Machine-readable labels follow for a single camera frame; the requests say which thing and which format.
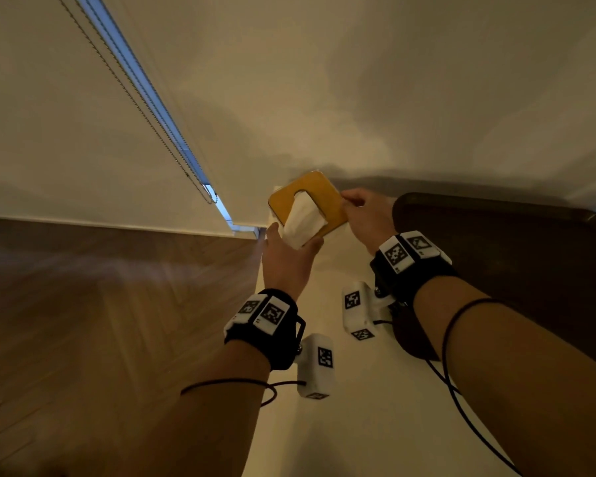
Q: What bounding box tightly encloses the white wrist camera with markers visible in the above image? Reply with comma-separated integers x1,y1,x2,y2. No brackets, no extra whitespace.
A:
294,333,336,401
341,280,396,342

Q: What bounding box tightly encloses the black wristband with markers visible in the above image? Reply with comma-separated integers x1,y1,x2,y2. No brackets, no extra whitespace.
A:
370,230,459,307
223,288,307,371

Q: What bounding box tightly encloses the window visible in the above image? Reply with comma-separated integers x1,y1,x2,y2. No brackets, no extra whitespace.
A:
74,0,260,234

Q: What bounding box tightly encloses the white tissue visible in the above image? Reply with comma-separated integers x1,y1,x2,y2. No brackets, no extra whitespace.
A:
281,191,328,251

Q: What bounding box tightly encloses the person's right hand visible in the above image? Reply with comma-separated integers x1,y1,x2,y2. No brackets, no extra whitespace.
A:
340,188,398,257

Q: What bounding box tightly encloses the person's left hand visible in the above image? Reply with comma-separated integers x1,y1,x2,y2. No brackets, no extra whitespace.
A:
261,222,325,300

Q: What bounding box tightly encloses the person's left forearm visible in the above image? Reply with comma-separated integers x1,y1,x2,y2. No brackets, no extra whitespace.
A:
104,340,272,477

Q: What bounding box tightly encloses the yellow tissue box lid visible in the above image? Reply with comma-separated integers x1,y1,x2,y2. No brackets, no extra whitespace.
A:
268,170,349,239

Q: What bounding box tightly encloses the person's right forearm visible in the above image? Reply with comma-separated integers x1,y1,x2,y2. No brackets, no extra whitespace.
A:
412,274,596,477

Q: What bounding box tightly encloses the white roller blind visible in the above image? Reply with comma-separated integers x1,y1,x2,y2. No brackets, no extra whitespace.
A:
0,0,235,239

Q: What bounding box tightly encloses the black cable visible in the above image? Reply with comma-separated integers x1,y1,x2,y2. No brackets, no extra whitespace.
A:
180,377,308,408
372,297,523,476

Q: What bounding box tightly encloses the dark brown wooden table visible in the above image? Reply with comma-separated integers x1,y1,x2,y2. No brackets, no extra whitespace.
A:
391,192,596,375

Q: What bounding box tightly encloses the beaded blind chain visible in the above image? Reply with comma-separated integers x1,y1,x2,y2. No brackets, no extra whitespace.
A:
56,0,219,205

